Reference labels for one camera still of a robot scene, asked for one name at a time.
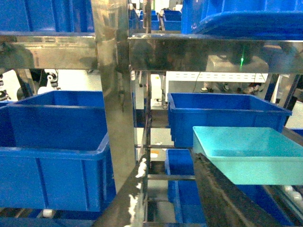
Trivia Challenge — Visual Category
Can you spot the teal plastic bin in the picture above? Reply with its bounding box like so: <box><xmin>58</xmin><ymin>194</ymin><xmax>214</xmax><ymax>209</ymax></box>
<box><xmin>193</xmin><ymin>126</ymin><xmax>303</xmax><ymax>185</ymax></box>

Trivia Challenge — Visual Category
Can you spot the stainless steel shelf rack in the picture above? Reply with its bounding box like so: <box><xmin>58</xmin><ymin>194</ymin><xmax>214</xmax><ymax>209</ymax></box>
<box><xmin>0</xmin><ymin>0</ymin><xmax>303</xmax><ymax>227</ymax></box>

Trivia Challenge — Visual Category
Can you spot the blue bin behind teal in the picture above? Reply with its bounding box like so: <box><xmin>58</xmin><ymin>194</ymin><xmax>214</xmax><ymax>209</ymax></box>
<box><xmin>168</xmin><ymin>93</ymin><xmax>292</xmax><ymax>148</ymax></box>

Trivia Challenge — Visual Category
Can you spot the blue bin lower centre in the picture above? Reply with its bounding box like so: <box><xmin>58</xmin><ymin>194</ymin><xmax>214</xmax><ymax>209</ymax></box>
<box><xmin>165</xmin><ymin>149</ymin><xmax>206</xmax><ymax>224</ymax></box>

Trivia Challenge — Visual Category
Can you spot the large blue bin left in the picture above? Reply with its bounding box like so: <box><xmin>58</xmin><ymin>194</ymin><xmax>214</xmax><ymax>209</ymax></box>
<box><xmin>0</xmin><ymin>91</ymin><xmax>116</xmax><ymax>212</ymax></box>

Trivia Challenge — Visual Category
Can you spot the blue bin top right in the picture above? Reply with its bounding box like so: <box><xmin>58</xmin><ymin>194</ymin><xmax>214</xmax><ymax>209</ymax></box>
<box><xmin>181</xmin><ymin>0</ymin><xmax>303</xmax><ymax>40</ymax></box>

